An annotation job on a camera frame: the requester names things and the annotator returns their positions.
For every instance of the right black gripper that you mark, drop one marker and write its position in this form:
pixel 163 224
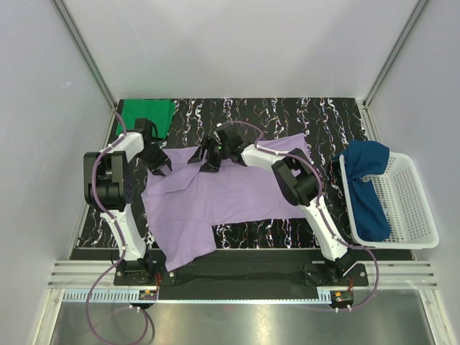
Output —
pixel 211 165

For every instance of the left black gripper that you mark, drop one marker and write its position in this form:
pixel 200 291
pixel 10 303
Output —
pixel 162 160

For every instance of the purple t shirt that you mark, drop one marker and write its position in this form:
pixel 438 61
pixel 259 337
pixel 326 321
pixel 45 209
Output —
pixel 182 207

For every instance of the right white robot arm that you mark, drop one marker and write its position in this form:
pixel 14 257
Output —
pixel 298 181

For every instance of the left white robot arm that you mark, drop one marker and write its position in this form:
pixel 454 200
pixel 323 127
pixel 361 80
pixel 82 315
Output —
pixel 109 188

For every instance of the folded green t shirt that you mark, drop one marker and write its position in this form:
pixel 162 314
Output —
pixel 160 112

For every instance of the dark blue t shirt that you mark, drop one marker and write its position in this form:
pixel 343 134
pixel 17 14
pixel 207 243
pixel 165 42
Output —
pixel 363 158

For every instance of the white plastic basket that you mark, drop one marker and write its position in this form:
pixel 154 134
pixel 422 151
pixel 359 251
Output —
pixel 404 203

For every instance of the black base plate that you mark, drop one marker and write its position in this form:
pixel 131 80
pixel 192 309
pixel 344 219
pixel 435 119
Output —
pixel 239 274

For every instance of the aluminium rail frame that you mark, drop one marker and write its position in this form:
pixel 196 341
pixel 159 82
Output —
pixel 402 304

